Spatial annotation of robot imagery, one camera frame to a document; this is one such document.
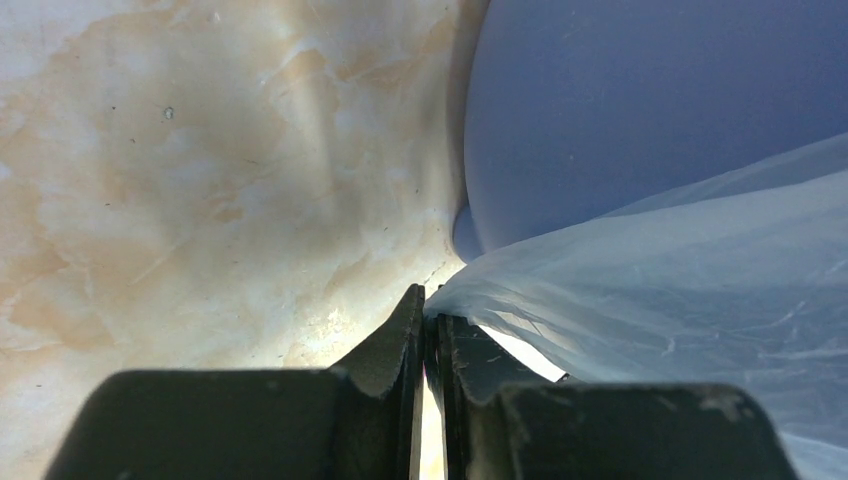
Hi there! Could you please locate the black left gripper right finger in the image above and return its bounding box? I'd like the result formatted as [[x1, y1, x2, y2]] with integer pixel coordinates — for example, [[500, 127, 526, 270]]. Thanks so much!
[[424, 315, 796, 479]]

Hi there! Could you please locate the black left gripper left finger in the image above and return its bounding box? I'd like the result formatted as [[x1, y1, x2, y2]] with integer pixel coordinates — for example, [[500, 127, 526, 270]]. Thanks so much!
[[46, 285, 425, 479]]

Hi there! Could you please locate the light blue plastic trash bag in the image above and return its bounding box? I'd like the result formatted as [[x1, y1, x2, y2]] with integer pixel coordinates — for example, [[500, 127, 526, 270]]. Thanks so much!
[[425, 135, 847, 479]]

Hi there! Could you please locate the blue plastic trash bin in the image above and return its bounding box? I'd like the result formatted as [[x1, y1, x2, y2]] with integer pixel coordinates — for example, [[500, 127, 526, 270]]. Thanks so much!
[[453, 0, 847, 262]]

